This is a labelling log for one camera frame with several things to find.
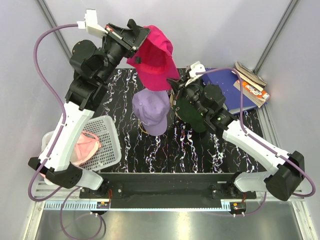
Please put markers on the red mesh cap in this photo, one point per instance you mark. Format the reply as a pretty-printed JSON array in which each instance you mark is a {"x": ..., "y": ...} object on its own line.
[{"x": 154, "y": 61}]

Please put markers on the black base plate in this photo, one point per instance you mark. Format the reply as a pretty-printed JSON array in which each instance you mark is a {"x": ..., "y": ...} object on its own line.
[{"x": 167, "y": 191}]

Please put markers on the blue binder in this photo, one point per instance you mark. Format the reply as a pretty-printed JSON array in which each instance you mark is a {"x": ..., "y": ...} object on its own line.
[{"x": 229, "y": 85}]

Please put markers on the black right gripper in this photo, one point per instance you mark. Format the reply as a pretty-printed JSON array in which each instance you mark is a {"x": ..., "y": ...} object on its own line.
[{"x": 176, "y": 85}]

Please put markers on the white plastic basket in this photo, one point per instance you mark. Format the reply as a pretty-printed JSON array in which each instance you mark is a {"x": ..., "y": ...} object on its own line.
[{"x": 110, "y": 152}]

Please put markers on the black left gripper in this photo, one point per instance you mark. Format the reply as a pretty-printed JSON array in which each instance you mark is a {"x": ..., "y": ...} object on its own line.
[{"x": 132, "y": 37}]

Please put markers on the dark green cap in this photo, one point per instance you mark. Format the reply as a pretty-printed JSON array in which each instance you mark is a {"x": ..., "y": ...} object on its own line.
[{"x": 188, "y": 114}]

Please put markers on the stack of books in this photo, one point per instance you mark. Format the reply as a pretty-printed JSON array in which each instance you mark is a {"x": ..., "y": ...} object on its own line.
[{"x": 252, "y": 84}]

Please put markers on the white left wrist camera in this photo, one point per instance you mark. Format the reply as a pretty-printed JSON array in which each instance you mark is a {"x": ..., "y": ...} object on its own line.
[{"x": 90, "y": 24}]

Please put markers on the beige baseball cap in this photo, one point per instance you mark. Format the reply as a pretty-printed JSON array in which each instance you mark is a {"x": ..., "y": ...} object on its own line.
[{"x": 172, "y": 99}]

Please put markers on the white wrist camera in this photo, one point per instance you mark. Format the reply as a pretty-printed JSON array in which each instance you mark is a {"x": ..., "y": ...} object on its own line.
[
  {"x": 193, "y": 70},
  {"x": 90, "y": 24}
]

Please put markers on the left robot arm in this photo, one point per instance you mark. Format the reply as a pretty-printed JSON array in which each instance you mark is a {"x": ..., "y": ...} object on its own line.
[{"x": 92, "y": 68}]

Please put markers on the purple cap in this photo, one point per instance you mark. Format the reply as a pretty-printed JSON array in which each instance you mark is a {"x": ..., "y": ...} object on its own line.
[{"x": 152, "y": 108}]

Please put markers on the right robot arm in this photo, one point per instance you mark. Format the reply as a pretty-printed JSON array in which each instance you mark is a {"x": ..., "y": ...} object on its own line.
[{"x": 283, "y": 170}]

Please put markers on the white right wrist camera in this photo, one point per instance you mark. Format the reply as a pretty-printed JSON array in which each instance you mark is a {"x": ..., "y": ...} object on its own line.
[{"x": 193, "y": 70}]

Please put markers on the gold wire hat stand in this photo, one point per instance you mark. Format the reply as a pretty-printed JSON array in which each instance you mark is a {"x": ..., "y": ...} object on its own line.
[{"x": 141, "y": 127}]

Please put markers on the pink cap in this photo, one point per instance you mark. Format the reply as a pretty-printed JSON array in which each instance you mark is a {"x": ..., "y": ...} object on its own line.
[{"x": 85, "y": 148}]

